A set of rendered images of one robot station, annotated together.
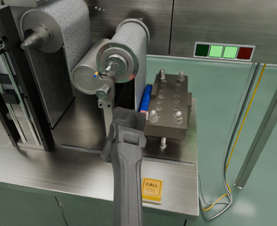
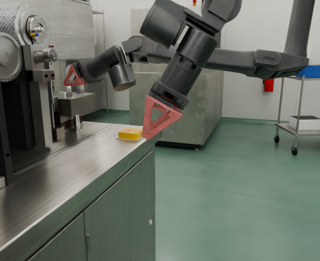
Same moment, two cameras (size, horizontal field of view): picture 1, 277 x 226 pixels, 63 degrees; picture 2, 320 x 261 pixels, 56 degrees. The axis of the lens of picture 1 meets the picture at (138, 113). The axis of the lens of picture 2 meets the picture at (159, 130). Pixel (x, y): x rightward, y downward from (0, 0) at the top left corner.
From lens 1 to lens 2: 104 cm
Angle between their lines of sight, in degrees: 74
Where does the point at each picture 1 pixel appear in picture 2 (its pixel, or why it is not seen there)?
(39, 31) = not seen: outside the picture
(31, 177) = (60, 191)
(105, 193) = (123, 151)
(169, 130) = (86, 101)
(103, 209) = (119, 193)
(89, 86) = (6, 68)
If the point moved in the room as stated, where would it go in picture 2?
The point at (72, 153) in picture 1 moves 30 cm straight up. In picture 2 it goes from (39, 168) to (26, 46)
